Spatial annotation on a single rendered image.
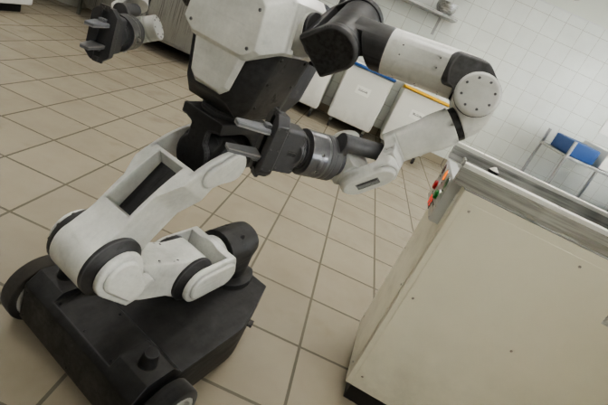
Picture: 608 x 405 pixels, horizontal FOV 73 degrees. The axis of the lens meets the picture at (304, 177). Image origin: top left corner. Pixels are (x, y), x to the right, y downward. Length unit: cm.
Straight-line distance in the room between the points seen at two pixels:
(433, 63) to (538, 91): 480
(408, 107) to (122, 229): 398
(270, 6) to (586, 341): 117
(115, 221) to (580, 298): 116
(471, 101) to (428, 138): 10
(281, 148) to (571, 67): 511
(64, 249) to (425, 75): 79
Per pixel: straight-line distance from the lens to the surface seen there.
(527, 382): 147
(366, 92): 460
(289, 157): 74
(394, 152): 79
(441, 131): 80
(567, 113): 575
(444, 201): 123
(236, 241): 139
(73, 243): 98
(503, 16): 541
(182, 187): 95
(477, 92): 78
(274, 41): 87
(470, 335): 137
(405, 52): 82
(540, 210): 123
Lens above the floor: 110
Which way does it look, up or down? 21 degrees down
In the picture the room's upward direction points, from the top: 24 degrees clockwise
